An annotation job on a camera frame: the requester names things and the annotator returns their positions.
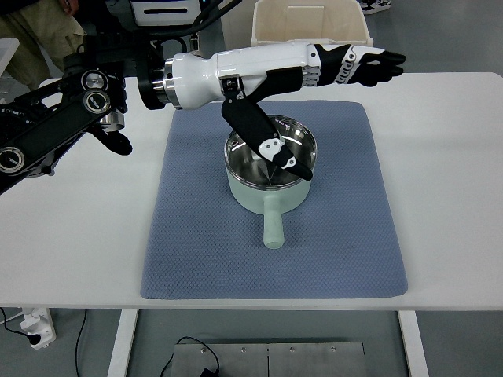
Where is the blue quilted mat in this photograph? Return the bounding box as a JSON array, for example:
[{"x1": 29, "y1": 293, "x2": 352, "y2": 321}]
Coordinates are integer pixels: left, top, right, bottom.
[{"x1": 141, "y1": 101, "x2": 408, "y2": 299}]

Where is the white side table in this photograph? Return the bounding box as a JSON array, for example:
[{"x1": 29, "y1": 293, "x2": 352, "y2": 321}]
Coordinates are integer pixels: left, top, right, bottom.
[{"x1": 0, "y1": 38, "x2": 20, "y2": 98}]

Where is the cream plastic bin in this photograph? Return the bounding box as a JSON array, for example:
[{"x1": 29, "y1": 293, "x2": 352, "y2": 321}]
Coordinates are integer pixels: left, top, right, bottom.
[{"x1": 251, "y1": 0, "x2": 373, "y2": 46}]

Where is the black cable on floor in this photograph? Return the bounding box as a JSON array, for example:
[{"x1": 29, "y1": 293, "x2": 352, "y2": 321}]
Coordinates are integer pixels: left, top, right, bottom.
[{"x1": 75, "y1": 308, "x2": 88, "y2": 377}]

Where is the green pot with handle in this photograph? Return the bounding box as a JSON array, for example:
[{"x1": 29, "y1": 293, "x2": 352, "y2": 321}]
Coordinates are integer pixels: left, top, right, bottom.
[{"x1": 224, "y1": 115, "x2": 318, "y2": 249}]

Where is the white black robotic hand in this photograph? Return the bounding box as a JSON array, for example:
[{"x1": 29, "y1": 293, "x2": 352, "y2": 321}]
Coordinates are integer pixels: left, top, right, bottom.
[{"x1": 163, "y1": 42, "x2": 406, "y2": 181}]

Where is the white table leg right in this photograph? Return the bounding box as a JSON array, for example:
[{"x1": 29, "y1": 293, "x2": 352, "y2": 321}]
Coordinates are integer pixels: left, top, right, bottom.
[{"x1": 398, "y1": 310, "x2": 429, "y2": 377}]

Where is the white box behind bin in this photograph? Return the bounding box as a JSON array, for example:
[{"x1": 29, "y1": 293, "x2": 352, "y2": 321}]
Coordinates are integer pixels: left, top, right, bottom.
[{"x1": 220, "y1": 0, "x2": 256, "y2": 50}]

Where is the white table leg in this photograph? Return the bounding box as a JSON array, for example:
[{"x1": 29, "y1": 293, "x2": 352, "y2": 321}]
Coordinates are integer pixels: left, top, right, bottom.
[
  {"x1": 107, "y1": 309, "x2": 139, "y2": 377},
  {"x1": 398, "y1": 310, "x2": 429, "y2": 377}
]

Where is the person in khaki trousers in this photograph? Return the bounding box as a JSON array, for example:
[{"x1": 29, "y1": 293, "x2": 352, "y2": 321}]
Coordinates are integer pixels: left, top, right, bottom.
[{"x1": 1, "y1": 0, "x2": 85, "y2": 90}]

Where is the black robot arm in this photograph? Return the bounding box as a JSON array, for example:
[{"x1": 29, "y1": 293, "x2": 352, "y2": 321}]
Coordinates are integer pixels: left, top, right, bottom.
[{"x1": 1, "y1": 1, "x2": 238, "y2": 192}]

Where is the grey metal base plate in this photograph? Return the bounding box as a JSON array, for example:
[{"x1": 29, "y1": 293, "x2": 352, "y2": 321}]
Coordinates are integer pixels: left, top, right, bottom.
[{"x1": 171, "y1": 342, "x2": 367, "y2": 376}]

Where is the white power strip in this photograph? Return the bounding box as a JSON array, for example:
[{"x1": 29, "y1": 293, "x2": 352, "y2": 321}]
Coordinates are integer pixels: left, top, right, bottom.
[{"x1": 20, "y1": 307, "x2": 56, "y2": 350}]

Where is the black power adapter cable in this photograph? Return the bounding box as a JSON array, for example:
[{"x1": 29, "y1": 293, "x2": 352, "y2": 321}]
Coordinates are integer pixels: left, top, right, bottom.
[{"x1": 160, "y1": 335, "x2": 222, "y2": 377}]

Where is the white table leg left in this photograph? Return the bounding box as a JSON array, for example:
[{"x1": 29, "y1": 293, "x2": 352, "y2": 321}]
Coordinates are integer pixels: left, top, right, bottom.
[{"x1": 107, "y1": 309, "x2": 139, "y2": 377}]

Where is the white machine with black slot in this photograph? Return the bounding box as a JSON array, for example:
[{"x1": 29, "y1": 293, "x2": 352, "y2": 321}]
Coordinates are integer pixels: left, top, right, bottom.
[{"x1": 130, "y1": 0, "x2": 210, "y2": 27}]

